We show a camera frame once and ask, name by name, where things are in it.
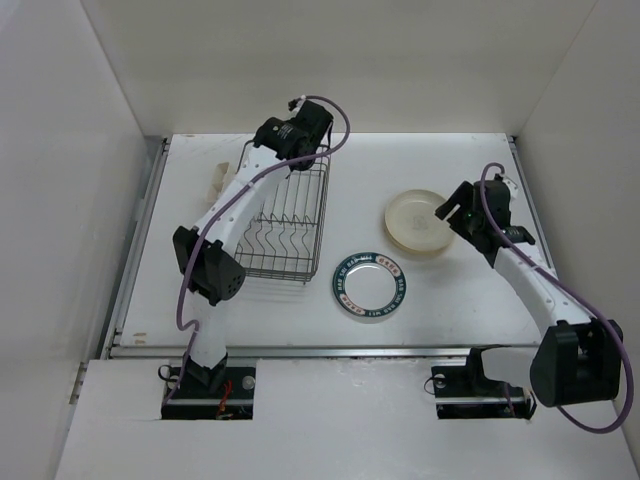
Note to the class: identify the cream white plate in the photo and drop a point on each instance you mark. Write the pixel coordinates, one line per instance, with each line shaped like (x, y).
(411, 223)

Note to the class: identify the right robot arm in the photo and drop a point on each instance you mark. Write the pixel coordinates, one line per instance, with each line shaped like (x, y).
(577, 360)

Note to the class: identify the aluminium table rail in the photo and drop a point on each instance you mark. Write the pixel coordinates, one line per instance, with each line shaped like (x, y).
(454, 300)

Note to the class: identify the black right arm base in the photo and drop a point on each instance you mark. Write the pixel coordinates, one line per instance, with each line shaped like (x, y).
(459, 397)

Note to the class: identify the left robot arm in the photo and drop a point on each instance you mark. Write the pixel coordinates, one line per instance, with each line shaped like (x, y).
(206, 251)

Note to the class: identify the white bowl green band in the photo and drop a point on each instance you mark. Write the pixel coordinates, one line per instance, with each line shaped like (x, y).
(370, 287)

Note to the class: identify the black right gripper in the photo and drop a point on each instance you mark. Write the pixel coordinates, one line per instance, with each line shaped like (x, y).
(462, 195)

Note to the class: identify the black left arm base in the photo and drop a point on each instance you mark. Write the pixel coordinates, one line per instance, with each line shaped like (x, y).
(232, 400)

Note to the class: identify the yellow plate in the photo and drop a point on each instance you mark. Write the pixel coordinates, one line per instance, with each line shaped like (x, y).
(425, 255)

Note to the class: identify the grey wire dish rack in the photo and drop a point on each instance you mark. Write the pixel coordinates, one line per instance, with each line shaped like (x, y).
(283, 239)

